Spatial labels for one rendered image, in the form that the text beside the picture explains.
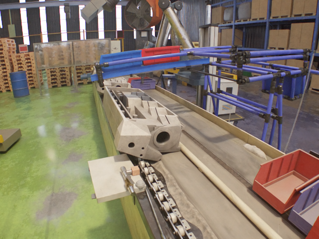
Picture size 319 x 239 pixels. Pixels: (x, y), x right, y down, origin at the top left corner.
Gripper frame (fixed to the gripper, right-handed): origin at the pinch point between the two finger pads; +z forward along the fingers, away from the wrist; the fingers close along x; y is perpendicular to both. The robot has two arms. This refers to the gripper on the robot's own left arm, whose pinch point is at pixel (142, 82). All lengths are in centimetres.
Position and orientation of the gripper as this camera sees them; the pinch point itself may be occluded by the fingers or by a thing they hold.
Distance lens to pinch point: 276.4
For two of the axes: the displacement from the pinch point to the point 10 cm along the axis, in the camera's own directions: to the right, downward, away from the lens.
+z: 0.0, 9.3, 3.6
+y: -9.3, 1.3, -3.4
